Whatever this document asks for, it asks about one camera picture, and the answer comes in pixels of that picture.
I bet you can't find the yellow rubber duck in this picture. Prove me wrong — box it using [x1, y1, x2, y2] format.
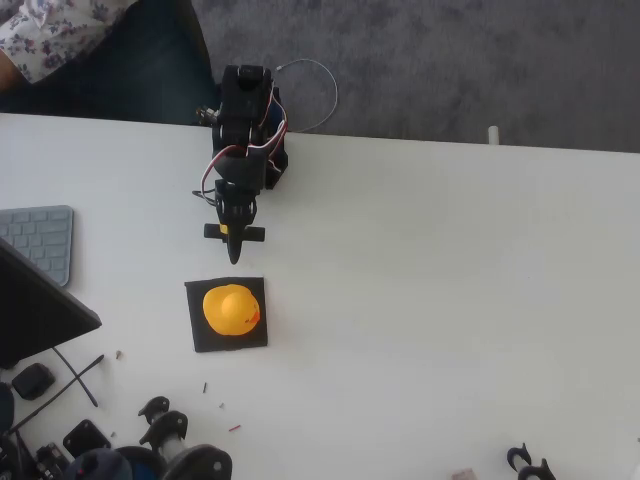
[202, 283, 262, 336]

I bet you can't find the bare forearm of person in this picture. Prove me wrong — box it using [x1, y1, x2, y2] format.
[0, 47, 27, 94]

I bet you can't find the black cardboard square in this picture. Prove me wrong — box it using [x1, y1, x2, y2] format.
[184, 276, 270, 354]

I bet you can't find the metal table clamp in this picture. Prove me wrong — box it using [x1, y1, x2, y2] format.
[193, 103, 221, 127]

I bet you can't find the person in floral shirt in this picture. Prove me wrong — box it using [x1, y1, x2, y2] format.
[0, 0, 221, 126]

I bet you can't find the small black printed trigger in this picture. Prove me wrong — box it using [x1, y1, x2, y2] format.
[137, 396, 172, 426]

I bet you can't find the long thin black stick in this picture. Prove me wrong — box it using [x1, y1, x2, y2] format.
[7, 353, 106, 435]

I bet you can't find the grey keyboard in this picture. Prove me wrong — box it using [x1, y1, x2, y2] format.
[0, 204, 75, 287]

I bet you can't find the grey metal tube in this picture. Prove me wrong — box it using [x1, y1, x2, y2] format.
[158, 433, 190, 464]

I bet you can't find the black laptop corner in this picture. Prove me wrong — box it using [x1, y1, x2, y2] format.
[0, 237, 103, 370]

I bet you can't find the large black printed base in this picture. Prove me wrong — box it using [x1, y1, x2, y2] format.
[163, 443, 234, 480]

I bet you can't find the blue plastic part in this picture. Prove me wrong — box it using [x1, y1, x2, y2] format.
[117, 445, 167, 480]

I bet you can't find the small black box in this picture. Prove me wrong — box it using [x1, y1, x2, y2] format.
[11, 363, 57, 401]

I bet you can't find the floral shirt of person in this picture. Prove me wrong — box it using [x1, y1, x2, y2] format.
[0, 0, 139, 84]

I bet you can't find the navy round cap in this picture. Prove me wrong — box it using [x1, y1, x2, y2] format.
[63, 448, 135, 480]

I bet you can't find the dark blue round object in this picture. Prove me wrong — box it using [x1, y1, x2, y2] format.
[0, 382, 16, 435]

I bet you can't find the black electronics board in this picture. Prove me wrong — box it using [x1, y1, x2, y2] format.
[34, 442, 71, 479]

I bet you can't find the black printed hook part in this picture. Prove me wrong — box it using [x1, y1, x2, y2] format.
[506, 442, 532, 472]

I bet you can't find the black printed clamp part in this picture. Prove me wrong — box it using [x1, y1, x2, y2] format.
[517, 458, 557, 480]

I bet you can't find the white red servo cable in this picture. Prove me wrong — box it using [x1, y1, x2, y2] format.
[199, 97, 290, 201]

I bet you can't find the thin grey wire loop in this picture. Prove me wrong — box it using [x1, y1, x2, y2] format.
[274, 58, 339, 134]

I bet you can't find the black printed handle piece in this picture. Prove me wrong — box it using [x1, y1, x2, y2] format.
[138, 410, 190, 450]

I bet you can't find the short black cable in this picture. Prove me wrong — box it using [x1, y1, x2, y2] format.
[51, 346, 100, 408]

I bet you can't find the black square bracket plate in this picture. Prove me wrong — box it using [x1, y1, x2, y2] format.
[62, 418, 113, 459]

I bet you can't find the black cable bundle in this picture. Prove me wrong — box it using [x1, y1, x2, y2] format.
[0, 432, 36, 480]

